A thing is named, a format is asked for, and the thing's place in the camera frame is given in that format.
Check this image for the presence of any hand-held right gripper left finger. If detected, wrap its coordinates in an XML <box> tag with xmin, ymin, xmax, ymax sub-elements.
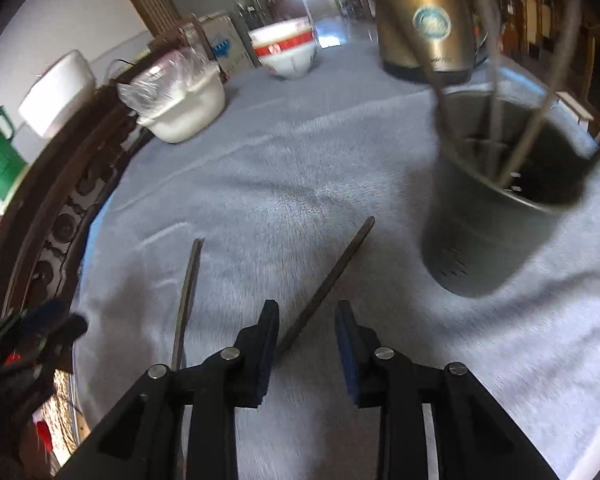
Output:
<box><xmin>55</xmin><ymin>300</ymin><xmax>281</xmax><ymax>480</ymax></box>

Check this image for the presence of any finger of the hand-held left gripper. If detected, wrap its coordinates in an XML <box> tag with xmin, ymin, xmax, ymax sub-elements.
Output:
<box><xmin>45</xmin><ymin>313</ymin><xmax>89</xmax><ymax>351</ymax></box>
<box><xmin>22</xmin><ymin>300</ymin><xmax>70</xmax><ymax>333</ymax></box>

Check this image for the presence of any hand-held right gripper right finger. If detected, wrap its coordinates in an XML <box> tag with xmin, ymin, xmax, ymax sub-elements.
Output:
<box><xmin>335</xmin><ymin>300</ymin><xmax>561</xmax><ymax>480</ymax></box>

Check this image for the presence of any grey metal chopstick holder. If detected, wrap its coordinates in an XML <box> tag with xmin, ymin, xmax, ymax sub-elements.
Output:
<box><xmin>421</xmin><ymin>87</ymin><xmax>600</xmax><ymax>299</ymax></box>

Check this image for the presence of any blue table cover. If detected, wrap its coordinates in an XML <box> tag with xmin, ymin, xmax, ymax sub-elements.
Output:
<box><xmin>77</xmin><ymin>192</ymin><xmax>128</xmax><ymax>306</ymax></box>

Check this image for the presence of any dark carved wooden sideboard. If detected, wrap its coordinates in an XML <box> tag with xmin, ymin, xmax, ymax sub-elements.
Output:
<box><xmin>0</xmin><ymin>25</ymin><xmax>208</xmax><ymax>361</ymax></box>

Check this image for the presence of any grey tablecloth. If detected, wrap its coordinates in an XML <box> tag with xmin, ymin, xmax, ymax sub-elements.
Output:
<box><xmin>72</xmin><ymin>40</ymin><xmax>600</xmax><ymax>480</ymax></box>

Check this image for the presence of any white pink rice cooker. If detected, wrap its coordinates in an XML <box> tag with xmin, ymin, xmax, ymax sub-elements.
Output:
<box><xmin>18</xmin><ymin>50</ymin><xmax>97</xmax><ymax>140</ymax></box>

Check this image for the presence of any white red-banded bowl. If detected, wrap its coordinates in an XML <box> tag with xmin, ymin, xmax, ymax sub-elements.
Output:
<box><xmin>248</xmin><ymin>16</ymin><xmax>313</xmax><ymax>48</ymax></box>
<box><xmin>252</xmin><ymin>30</ymin><xmax>317</xmax><ymax>80</ymax></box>

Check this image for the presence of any white chest freezer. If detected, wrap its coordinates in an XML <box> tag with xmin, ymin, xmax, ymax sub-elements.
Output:
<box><xmin>199</xmin><ymin>12</ymin><xmax>257</xmax><ymax>75</ymax></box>

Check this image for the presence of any gold electric kettle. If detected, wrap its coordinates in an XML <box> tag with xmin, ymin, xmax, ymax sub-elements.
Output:
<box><xmin>367</xmin><ymin>0</ymin><xmax>490</xmax><ymax>86</ymax></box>

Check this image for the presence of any small white stool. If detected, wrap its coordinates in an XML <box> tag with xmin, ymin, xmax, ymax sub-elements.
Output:
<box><xmin>555</xmin><ymin>91</ymin><xmax>594</xmax><ymax>124</ymax></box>

